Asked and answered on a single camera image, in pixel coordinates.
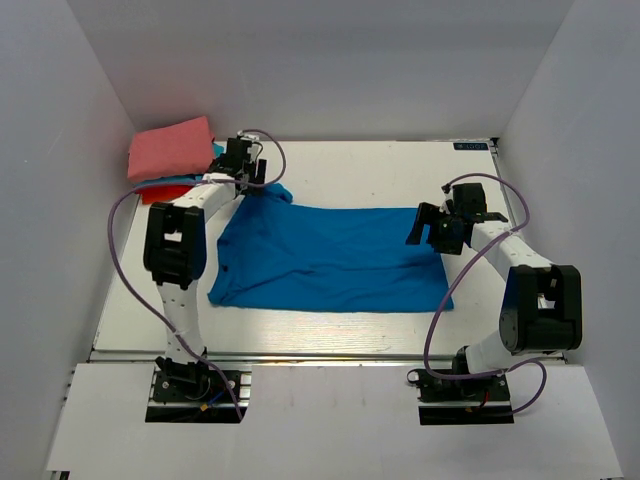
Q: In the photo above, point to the turquoise folded t shirt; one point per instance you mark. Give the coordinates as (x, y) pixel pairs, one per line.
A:
(218, 149)

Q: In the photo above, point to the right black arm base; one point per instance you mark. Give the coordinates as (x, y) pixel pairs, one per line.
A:
(435, 390)

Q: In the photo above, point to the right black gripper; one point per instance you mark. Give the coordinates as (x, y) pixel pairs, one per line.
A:
(426, 214)

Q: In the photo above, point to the pink folded t shirt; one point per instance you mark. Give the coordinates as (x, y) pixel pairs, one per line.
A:
(180, 149)

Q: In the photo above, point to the blue label sticker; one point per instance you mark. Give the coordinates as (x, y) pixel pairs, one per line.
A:
(470, 146)

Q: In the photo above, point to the blue t shirt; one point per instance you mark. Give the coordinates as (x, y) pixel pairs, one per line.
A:
(274, 254)

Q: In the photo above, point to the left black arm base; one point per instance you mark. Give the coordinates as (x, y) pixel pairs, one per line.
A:
(210, 390)

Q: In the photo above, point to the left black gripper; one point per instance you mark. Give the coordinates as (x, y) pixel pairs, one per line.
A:
(262, 166)

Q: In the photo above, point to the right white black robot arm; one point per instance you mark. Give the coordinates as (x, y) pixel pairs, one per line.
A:
(541, 310)

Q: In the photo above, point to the red folded t shirt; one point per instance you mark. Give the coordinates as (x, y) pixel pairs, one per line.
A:
(161, 192)

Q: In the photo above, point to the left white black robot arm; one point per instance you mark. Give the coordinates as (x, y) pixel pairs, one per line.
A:
(175, 250)

